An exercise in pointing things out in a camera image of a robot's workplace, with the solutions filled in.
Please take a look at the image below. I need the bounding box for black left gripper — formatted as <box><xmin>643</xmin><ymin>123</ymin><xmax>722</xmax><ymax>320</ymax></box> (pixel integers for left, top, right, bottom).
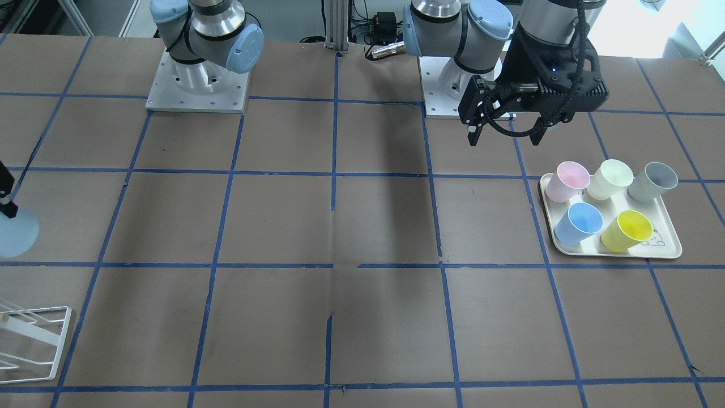
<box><xmin>458</xmin><ymin>25</ymin><xmax>609</xmax><ymax>147</ymax></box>

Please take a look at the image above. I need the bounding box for light blue ikea cup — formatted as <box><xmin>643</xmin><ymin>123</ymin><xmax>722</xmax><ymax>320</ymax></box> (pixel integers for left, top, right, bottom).
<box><xmin>1</xmin><ymin>207</ymin><xmax>39</xmax><ymax>258</ymax></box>

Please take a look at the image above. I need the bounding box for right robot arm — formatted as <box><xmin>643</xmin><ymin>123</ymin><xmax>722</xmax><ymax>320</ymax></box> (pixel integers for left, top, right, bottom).
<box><xmin>2</xmin><ymin>1</ymin><xmax>264</xmax><ymax>173</ymax></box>

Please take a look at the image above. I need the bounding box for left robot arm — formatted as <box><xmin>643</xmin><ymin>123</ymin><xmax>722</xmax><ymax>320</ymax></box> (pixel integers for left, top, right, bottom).
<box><xmin>365</xmin><ymin>1</ymin><xmax>609</xmax><ymax>146</ymax></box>

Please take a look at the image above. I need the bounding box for pink plastic cup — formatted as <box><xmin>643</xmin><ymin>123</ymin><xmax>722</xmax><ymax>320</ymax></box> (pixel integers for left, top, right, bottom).
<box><xmin>545</xmin><ymin>161</ymin><xmax>591</xmax><ymax>202</ymax></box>

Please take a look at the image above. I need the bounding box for pale green plastic cup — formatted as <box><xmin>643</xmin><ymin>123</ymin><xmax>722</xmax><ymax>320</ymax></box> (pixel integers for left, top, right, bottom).
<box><xmin>586</xmin><ymin>159</ymin><xmax>634</xmax><ymax>201</ymax></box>

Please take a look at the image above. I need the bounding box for blue cup on tray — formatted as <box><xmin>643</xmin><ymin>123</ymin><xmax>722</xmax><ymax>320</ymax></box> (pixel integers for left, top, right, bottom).
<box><xmin>555</xmin><ymin>202</ymin><xmax>604</xmax><ymax>245</ymax></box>

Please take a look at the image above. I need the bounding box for grey plastic cup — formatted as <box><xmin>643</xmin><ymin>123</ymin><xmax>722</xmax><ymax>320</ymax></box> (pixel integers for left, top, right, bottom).
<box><xmin>627</xmin><ymin>161</ymin><xmax>679</xmax><ymax>202</ymax></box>

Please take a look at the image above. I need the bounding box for yellow plastic cup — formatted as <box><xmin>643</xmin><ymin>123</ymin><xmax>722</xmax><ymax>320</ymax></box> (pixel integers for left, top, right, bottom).
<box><xmin>600</xmin><ymin>210</ymin><xmax>654</xmax><ymax>253</ymax></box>

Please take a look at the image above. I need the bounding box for cream plastic tray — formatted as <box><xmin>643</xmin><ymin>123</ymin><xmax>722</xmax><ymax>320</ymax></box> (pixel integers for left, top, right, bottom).
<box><xmin>538</xmin><ymin>173</ymin><xmax>682</xmax><ymax>259</ymax></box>

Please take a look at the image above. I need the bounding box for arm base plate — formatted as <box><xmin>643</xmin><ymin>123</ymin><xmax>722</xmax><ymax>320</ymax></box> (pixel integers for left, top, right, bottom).
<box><xmin>146</xmin><ymin>52</ymin><xmax>249</xmax><ymax>114</ymax></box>
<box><xmin>419</xmin><ymin>57</ymin><xmax>472</xmax><ymax>119</ymax></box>

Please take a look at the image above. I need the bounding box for white wire dish rack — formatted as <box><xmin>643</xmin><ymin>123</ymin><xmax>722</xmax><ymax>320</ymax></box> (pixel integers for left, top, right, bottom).
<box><xmin>1</xmin><ymin>299</ymin><xmax>73</xmax><ymax>385</ymax></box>

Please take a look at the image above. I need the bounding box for aluminium frame post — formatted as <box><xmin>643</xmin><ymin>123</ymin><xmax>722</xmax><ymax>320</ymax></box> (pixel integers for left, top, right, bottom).
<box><xmin>323</xmin><ymin>0</ymin><xmax>351</xmax><ymax>54</ymax></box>

